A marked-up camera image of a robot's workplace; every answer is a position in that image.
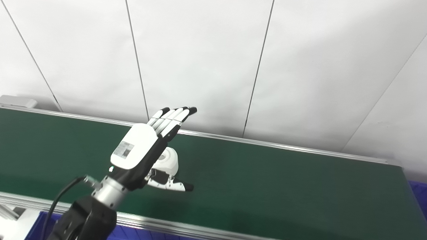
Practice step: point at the grey conveyor motor box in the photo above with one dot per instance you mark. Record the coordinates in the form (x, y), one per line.
(16, 101)

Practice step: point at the white plastic part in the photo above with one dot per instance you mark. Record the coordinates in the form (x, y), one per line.
(170, 160)

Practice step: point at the aluminium conveyor leg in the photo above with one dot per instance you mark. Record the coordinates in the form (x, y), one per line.
(8, 211)

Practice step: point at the green conveyor belt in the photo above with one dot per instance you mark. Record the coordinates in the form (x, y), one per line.
(267, 186)
(150, 224)

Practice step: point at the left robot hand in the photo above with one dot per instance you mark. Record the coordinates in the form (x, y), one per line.
(136, 146)

